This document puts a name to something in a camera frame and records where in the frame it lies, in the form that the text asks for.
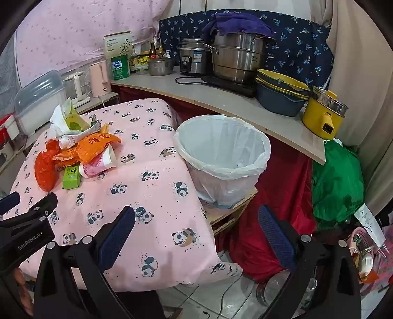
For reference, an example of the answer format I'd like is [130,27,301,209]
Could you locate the large steel steamer pot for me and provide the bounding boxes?
[204,31,277,85]

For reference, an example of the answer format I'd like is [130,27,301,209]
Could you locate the white tissue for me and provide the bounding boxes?
[47,104,72,138]

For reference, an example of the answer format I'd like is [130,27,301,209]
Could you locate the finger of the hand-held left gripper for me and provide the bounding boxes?
[0,193,59,228]
[0,192,21,216]

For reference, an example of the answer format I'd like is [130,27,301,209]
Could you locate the small steel pot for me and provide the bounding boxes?
[148,57,175,77]

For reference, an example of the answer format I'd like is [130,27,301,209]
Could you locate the pink white paper cup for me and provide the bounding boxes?
[79,145,117,179]

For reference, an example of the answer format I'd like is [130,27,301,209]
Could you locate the pink electric kettle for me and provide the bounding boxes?
[89,60,112,97]

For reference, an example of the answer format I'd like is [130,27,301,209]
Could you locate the stacked blue yellow basins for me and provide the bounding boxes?
[256,83,308,117]

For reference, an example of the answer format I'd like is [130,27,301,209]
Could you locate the small green box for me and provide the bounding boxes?
[62,166,83,190]

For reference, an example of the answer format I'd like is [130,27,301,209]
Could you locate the steel rice cooker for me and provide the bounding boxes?
[178,37,213,76]

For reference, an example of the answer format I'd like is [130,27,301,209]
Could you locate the green cloth bundle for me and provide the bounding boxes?
[311,139,366,229]

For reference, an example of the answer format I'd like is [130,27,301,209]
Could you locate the beige curtain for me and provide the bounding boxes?
[310,0,393,212]

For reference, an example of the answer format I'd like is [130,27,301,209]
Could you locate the yellow electric pot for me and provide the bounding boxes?
[302,86,349,141]

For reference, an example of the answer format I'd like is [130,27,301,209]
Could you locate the yellow rimmed bowl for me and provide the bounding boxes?
[257,69,311,93]
[256,77,309,100]

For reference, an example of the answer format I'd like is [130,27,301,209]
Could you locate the white box with plant print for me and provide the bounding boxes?
[103,31,133,62]

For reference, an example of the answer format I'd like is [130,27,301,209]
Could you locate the clear glass jar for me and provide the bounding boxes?
[256,273,317,307]

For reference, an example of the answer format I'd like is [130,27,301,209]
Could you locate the white electric kettle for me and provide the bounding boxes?
[63,71,91,103]

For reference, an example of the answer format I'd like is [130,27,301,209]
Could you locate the red mesh bag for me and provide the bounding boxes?
[34,139,63,192]

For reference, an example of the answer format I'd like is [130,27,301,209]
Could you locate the white tube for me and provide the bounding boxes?
[58,134,82,149]

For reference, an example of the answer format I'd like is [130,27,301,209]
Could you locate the orange plastic bag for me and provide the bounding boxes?
[52,131,122,168]

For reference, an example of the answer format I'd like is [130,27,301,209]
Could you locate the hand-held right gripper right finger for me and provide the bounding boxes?
[258,204,363,319]

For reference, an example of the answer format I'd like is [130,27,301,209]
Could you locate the green tissue packet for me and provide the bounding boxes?
[60,103,93,131]

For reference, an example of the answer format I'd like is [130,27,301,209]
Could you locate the navy patterned cloth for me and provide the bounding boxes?
[158,10,335,93]

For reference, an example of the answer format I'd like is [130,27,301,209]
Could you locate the pink panda print tablecloth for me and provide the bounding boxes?
[6,98,243,292]

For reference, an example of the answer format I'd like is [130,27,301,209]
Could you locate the green can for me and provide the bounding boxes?
[111,54,131,81]

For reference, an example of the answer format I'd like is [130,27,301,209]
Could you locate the wooden stool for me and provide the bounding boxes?
[199,187,258,235]

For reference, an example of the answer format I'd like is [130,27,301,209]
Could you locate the pink dotted cloth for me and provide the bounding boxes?
[12,0,172,83]

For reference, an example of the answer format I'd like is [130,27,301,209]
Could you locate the pink plastic basket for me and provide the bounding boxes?
[348,227,381,283]

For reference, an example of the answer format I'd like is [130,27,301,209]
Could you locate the purple cloth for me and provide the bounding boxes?
[201,12,272,42]

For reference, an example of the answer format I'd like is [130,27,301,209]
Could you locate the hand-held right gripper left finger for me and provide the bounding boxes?
[34,205,160,319]

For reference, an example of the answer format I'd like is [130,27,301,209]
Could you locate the red cloth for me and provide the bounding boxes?
[111,84,317,283]

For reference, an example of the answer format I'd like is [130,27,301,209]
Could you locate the black induction cooktop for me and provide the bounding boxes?
[201,75,258,99]

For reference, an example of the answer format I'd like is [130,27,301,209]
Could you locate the black power cable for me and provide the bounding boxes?
[175,76,209,86]

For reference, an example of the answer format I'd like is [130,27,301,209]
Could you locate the clear plastic storage box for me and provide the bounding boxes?
[14,70,67,137]

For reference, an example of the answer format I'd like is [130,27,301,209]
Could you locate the trash bin with white liner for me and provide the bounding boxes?
[173,114,271,210]

